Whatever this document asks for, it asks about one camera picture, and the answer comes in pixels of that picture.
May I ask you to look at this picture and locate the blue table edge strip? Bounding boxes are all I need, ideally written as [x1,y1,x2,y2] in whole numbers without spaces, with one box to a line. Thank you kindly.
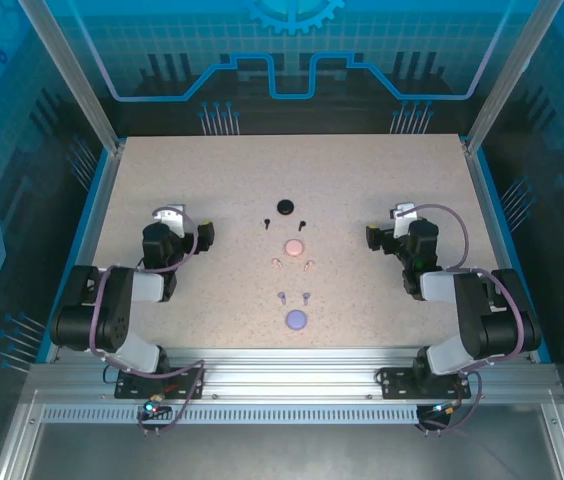
[34,147,113,364]
[475,151,557,364]

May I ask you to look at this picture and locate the small LED circuit board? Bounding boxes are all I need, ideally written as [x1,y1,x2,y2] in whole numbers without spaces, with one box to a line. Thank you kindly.
[141,397,171,419]
[429,399,463,419]

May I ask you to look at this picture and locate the grey metal panel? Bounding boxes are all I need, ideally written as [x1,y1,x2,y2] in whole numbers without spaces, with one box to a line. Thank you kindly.
[26,423,561,480]

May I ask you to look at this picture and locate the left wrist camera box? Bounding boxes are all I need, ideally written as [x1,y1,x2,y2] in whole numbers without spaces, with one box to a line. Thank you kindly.
[152,203,186,239]

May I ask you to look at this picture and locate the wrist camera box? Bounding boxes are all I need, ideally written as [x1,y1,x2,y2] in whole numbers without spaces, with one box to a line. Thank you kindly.
[152,203,186,239]
[389,202,421,239]

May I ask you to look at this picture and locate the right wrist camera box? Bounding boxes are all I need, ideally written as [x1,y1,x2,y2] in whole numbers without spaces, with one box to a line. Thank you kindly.
[389,202,421,239]

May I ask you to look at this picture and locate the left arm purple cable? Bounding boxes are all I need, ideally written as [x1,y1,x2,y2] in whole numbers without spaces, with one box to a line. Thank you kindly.
[89,204,208,437]

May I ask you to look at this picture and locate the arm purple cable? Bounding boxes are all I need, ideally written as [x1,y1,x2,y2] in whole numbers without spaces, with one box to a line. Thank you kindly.
[89,204,208,437]
[396,203,524,437]

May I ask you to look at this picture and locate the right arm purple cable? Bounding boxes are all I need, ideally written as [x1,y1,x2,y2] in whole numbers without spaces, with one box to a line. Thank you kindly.
[396,203,524,437]

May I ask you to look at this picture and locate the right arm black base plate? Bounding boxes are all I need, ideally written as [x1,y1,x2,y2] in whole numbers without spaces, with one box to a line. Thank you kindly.
[379,367,472,400]

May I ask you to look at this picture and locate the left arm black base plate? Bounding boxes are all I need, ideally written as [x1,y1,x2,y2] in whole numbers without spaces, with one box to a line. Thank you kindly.
[114,367,207,400]

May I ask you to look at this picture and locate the aluminium mounting rail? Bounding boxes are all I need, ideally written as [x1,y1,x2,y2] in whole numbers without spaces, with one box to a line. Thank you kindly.
[26,348,561,407]

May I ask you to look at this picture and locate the aluminium frame post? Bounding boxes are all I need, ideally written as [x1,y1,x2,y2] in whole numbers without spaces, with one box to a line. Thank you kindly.
[464,0,564,154]
[15,0,126,154]

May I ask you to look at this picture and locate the slotted grey cable duct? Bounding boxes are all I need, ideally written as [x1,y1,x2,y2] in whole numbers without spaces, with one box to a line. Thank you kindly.
[40,405,421,425]

